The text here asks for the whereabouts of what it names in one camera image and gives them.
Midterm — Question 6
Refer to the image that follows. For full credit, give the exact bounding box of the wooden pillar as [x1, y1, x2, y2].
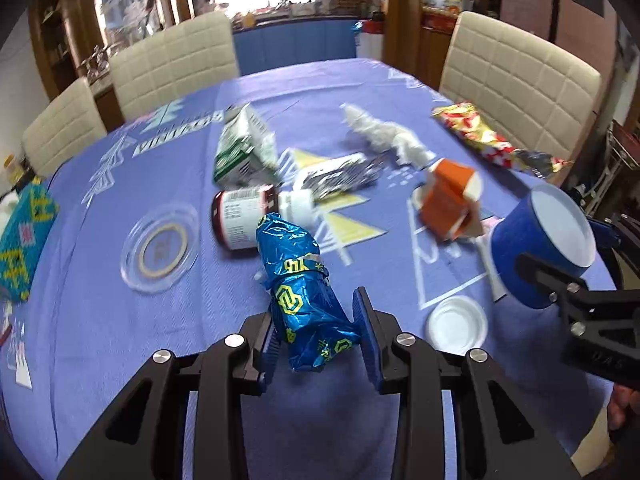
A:
[384, 0, 424, 84]

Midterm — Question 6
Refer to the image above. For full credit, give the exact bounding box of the clear glass ashtray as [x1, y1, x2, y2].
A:
[120, 202, 201, 293]

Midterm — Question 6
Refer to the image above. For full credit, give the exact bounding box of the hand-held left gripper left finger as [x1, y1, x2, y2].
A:
[56, 311, 282, 480]

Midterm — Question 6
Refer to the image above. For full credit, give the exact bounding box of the person's right hand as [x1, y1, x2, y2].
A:
[606, 385, 640, 433]

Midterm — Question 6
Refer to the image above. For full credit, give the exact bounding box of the silver foil wrapper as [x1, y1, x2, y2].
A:
[292, 152, 388, 204]

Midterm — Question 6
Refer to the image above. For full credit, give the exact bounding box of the wooden glass display cabinet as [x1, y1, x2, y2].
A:
[29, 0, 201, 103]

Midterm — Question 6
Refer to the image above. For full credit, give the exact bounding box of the orange paper carton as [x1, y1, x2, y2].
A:
[417, 158, 486, 243]

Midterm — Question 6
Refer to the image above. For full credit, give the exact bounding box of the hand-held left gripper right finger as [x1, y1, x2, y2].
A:
[351, 287, 583, 480]

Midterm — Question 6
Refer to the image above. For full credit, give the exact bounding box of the teal beaded tissue box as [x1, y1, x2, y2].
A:
[0, 182, 60, 303]

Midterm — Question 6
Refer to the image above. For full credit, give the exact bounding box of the cream padded chair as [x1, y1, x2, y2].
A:
[109, 12, 241, 123]
[439, 11, 602, 162]
[22, 77, 108, 178]

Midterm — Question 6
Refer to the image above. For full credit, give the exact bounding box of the red yellow snack wrapper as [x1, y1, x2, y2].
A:
[432, 103, 571, 178]

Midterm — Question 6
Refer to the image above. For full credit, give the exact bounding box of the blue paper cup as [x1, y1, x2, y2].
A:
[490, 182, 598, 310]

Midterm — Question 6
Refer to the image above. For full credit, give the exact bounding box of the yellow bottle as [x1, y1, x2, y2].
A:
[1, 155, 27, 186]

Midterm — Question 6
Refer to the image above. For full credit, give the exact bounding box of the blue counter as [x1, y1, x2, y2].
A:
[232, 15, 363, 78]

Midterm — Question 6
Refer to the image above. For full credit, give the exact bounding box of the crumpled white tissue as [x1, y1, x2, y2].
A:
[340, 103, 436, 167]

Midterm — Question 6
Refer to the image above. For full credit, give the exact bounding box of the green white milk carton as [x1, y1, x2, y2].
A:
[212, 103, 280, 186]

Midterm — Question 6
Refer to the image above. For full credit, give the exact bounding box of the white tissue sheet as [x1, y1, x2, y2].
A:
[0, 195, 23, 231]

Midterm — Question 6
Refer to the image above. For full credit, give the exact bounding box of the white bin red lid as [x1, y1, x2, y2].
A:
[356, 19, 387, 61]

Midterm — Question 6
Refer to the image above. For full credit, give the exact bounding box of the white plastic lid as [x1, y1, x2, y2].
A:
[426, 296, 488, 353]

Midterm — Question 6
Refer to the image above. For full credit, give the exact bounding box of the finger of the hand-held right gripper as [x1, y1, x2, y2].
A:
[516, 252, 640, 337]
[587, 212, 640, 252]

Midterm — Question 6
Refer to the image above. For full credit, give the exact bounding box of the dark red bottle white cap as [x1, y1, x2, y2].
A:
[210, 185, 321, 251]

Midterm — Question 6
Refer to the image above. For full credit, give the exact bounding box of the blue foil snack wrapper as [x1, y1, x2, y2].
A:
[255, 212, 363, 373]

